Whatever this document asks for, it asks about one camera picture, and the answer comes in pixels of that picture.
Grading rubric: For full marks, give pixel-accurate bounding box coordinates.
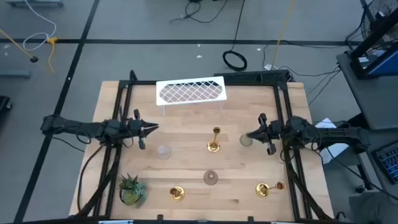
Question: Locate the yellow cord with black plug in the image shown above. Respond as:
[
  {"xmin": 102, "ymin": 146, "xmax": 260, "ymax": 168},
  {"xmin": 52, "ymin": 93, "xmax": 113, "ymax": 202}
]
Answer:
[{"xmin": 0, "ymin": 29, "xmax": 56, "ymax": 75}]

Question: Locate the white paper sheet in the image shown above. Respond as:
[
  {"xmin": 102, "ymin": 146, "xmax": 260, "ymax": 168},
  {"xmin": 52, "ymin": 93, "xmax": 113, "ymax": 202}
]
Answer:
[{"xmin": 313, "ymin": 117, "xmax": 351, "ymax": 165}]

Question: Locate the white floor cable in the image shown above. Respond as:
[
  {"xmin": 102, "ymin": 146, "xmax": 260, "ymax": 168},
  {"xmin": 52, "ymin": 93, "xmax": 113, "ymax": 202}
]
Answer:
[{"xmin": 22, "ymin": 0, "xmax": 57, "ymax": 52}]

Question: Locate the coiled black floor cable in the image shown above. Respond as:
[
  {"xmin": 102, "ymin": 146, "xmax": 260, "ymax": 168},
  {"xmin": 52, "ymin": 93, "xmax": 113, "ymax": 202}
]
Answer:
[{"xmin": 222, "ymin": 0, "xmax": 248, "ymax": 72}]

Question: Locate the black aluminium table frame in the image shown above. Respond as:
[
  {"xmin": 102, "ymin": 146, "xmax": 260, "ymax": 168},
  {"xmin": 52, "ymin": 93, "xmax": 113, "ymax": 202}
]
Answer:
[{"xmin": 74, "ymin": 70, "xmax": 334, "ymax": 223}]

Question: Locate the potted green succulent plant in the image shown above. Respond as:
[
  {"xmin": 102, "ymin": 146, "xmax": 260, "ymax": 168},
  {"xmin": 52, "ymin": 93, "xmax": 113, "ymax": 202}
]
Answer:
[{"xmin": 119, "ymin": 173, "xmax": 149, "ymax": 208}]

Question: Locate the black floor object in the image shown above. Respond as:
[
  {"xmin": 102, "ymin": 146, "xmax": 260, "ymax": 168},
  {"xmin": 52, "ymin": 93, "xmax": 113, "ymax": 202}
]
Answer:
[{"xmin": 0, "ymin": 95, "xmax": 13, "ymax": 113}]

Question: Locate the grey metal floor bar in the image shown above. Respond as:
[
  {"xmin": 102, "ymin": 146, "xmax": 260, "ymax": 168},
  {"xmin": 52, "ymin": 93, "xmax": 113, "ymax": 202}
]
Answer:
[
  {"xmin": 5, "ymin": 0, "xmax": 65, "ymax": 8},
  {"xmin": 0, "ymin": 70, "xmax": 32, "ymax": 79}
]

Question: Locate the tall brass candlestick holder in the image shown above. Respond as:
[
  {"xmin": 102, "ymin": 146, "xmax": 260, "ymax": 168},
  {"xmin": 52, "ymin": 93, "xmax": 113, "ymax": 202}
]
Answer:
[
  {"xmin": 255, "ymin": 180, "xmax": 285, "ymax": 198},
  {"xmin": 206, "ymin": 126, "xmax": 221, "ymax": 153}
]

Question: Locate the black ventilated control box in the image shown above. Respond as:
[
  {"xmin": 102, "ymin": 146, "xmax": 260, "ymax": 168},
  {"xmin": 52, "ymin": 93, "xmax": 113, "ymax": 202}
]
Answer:
[{"xmin": 213, "ymin": 70, "xmax": 292, "ymax": 84}]

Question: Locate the black backlit keyboard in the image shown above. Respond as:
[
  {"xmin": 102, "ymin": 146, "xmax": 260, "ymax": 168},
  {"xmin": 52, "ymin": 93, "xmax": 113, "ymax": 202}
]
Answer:
[{"xmin": 372, "ymin": 141, "xmax": 398, "ymax": 184}]

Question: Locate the white wire lattice shelf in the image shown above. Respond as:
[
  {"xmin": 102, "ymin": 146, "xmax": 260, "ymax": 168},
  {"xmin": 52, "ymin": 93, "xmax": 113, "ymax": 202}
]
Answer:
[{"xmin": 155, "ymin": 76, "xmax": 228, "ymax": 116}]

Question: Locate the short brass candlestick holder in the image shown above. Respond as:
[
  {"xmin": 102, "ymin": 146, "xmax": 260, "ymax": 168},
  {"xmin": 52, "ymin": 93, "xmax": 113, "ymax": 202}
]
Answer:
[{"xmin": 169, "ymin": 185, "xmax": 185, "ymax": 202}]

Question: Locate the clear glass vase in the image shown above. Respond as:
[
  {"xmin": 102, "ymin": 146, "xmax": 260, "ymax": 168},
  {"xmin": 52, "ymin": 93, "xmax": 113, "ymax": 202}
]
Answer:
[{"xmin": 157, "ymin": 145, "xmax": 172, "ymax": 161}]

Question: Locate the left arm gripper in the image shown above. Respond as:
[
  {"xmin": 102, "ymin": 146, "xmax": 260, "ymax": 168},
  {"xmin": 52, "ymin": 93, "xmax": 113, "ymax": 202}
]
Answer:
[{"xmin": 127, "ymin": 108, "xmax": 160, "ymax": 151}]

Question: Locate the black equipment stand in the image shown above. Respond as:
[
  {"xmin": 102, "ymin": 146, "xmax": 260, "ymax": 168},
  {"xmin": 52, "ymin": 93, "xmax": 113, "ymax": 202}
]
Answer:
[{"xmin": 348, "ymin": 12, "xmax": 398, "ymax": 80}]

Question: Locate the long black floor cable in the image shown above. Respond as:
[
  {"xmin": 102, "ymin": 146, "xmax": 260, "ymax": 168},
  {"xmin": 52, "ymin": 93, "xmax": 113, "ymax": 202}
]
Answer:
[{"xmin": 262, "ymin": 39, "xmax": 361, "ymax": 78}]

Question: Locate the dark grey desk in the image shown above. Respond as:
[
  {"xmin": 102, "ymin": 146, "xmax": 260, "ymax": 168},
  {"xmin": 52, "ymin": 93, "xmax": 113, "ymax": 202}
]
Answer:
[{"xmin": 354, "ymin": 127, "xmax": 398, "ymax": 205}]

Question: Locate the thin black floor cable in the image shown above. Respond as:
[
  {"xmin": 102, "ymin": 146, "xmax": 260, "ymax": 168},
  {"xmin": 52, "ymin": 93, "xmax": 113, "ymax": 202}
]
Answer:
[{"xmin": 169, "ymin": 0, "xmax": 228, "ymax": 24}]

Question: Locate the black wire fan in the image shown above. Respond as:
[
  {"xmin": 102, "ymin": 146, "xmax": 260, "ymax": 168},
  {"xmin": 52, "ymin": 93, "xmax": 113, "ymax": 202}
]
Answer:
[{"xmin": 360, "ymin": 0, "xmax": 398, "ymax": 43}]

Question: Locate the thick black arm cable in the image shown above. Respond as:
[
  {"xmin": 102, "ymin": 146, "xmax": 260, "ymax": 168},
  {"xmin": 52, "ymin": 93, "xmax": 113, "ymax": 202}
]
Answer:
[{"xmin": 76, "ymin": 142, "xmax": 105, "ymax": 215}]

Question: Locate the blue box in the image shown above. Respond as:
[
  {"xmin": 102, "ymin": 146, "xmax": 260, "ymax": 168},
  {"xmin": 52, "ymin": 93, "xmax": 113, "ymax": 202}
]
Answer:
[{"xmin": 368, "ymin": 49, "xmax": 398, "ymax": 77}]

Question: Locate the yellow plug with cord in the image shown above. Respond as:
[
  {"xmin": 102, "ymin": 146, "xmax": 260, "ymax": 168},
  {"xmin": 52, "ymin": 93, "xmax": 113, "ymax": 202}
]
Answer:
[{"xmin": 46, "ymin": 36, "xmax": 59, "ymax": 71}]

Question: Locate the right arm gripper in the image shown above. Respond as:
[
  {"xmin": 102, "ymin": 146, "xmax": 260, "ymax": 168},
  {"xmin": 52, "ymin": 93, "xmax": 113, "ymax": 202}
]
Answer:
[{"xmin": 247, "ymin": 113, "xmax": 284, "ymax": 156}]

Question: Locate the grey side cart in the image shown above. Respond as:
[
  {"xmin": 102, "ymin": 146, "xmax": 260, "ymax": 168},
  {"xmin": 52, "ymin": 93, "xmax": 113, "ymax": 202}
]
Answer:
[{"xmin": 336, "ymin": 51, "xmax": 398, "ymax": 131}]

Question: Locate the long yellow hanging cable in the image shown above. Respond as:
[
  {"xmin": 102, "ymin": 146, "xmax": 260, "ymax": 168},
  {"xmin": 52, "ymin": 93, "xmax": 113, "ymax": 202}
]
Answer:
[{"xmin": 271, "ymin": 0, "xmax": 296, "ymax": 70}]

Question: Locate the smoky green glass vase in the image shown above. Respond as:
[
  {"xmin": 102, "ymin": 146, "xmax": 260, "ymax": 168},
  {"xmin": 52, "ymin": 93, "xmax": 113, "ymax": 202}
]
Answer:
[{"xmin": 239, "ymin": 133, "xmax": 254, "ymax": 147}]

